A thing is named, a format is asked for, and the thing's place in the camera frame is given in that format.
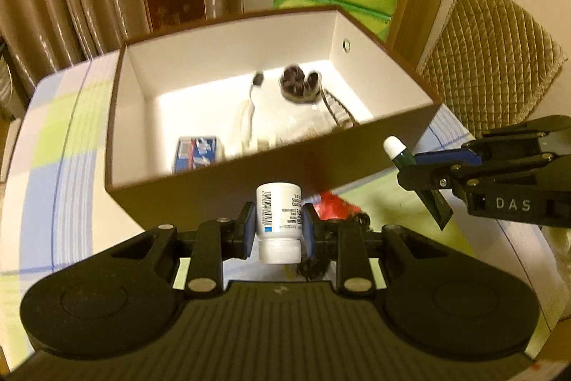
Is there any dark purple scrunchie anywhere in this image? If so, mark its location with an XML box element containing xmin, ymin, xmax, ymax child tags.
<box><xmin>279</xmin><ymin>64</ymin><xmax>321</xmax><ymax>104</ymax></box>

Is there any white toothbrush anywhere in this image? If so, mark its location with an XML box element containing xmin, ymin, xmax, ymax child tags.
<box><xmin>231</xmin><ymin>71</ymin><xmax>264</xmax><ymax>156</ymax></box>

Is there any bag of cotton swabs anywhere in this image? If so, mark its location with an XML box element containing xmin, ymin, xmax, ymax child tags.
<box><xmin>277</xmin><ymin>111</ymin><xmax>337</xmax><ymax>145</ymax></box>

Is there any white pill bottle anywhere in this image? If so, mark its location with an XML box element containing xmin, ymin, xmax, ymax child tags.
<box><xmin>256</xmin><ymin>183</ymin><xmax>302</xmax><ymax>265</ymax></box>

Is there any blue tissue packet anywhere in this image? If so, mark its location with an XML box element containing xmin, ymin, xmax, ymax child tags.
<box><xmin>173</xmin><ymin>136</ymin><xmax>223</xmax><ymax>173</ymax></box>

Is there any brown cardboard storage box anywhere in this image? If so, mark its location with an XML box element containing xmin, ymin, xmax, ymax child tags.
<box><xmin>105</xmin><ymin>6</ymin><xmax>440</xmax><ymax>230</ymax></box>

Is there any quilted beige chair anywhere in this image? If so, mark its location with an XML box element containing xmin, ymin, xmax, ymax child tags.
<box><xmin>420</xmin><ymin>0</ymin><xmax>567</xmax><ymax>137</ymax></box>

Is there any red packet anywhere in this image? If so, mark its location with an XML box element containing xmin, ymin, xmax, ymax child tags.
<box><xmin>314</xmin><ymin>191</ymin><xmax>362</xmax><ymax>220</ymax></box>

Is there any green tube white cap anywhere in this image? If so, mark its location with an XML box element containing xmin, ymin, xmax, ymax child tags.
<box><xmin>383</xmin><ymin>135</ymin><xmax>453</xmax><ymax>230</ymax></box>

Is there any dark red gift bag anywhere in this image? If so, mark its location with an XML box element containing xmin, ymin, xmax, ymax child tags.
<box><xmin>144</xmin><ymin>0</ymin><xmax>206</xmax><ymax>32</ymax></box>

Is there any checkered tablecloth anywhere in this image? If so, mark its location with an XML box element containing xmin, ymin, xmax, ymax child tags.
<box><xmin>0</xmin><ymin>50</ymin><xmax>564</xmax><ymax>369</ymax></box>

